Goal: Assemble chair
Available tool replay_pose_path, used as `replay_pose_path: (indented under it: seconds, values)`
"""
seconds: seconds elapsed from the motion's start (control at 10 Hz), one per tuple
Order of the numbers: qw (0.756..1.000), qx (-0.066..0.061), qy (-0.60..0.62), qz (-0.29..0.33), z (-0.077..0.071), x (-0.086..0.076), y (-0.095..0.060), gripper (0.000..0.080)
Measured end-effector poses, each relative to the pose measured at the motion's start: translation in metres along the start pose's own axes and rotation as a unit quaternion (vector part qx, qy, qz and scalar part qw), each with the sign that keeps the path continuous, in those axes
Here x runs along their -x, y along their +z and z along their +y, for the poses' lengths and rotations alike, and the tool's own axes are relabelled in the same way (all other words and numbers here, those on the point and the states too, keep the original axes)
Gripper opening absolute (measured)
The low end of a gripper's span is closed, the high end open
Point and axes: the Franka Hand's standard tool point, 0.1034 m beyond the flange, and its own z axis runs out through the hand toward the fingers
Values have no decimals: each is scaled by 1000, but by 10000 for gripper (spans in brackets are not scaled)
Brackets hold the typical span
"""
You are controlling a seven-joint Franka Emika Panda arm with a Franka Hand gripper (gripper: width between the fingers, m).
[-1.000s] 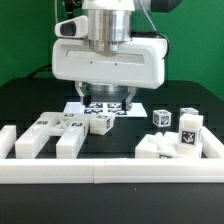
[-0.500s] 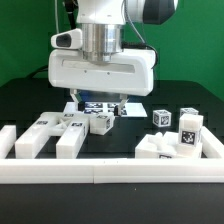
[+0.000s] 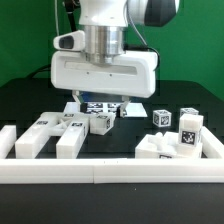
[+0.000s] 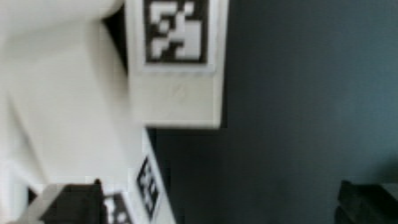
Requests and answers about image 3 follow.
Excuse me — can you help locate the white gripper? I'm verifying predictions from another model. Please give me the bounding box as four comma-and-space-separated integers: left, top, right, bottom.
51, 51, 157, 117

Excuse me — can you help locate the white chair back frame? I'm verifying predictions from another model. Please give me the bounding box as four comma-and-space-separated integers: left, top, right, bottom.
15, 112, 89, 159

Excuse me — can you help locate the white chair seat plate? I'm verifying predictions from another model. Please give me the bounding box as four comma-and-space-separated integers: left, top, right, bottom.
134, 131, 204, 160

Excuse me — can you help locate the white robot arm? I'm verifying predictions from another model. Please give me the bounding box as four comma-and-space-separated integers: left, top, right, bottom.
51, 0, 180, 115

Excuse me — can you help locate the black cable on table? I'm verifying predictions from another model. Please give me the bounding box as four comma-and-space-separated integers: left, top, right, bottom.
26, 63, 53, 80

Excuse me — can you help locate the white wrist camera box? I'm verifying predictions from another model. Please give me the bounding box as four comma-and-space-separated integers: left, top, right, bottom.
53, 30, 85, 52

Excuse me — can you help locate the grey hose cable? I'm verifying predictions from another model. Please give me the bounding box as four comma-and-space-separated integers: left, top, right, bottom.
126, 9, 148, 48

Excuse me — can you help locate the black camera stand pole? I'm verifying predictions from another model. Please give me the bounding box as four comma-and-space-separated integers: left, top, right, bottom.
63, 0, 80, 32

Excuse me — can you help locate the white U-shaped fence frame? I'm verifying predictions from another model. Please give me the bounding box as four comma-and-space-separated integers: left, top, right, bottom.
0, 125, 224, 185

